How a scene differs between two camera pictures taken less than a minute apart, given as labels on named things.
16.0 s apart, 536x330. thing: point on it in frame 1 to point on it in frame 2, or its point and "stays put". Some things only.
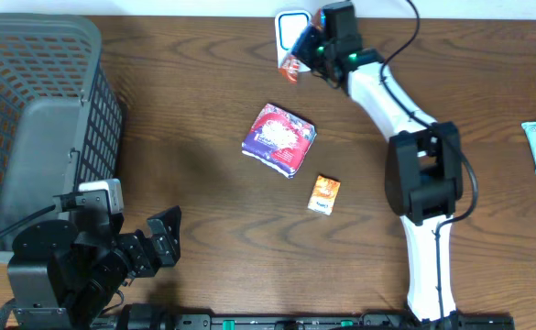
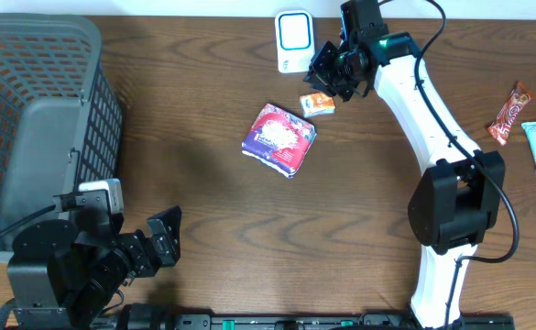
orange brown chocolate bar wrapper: [289, 65] to [515, 103]
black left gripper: [144, 250] stays put
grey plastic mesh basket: [48, 116] stays put
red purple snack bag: [279, 139] stays put
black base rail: [390, 321] stays put
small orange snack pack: [323, 194] to [314, 104]
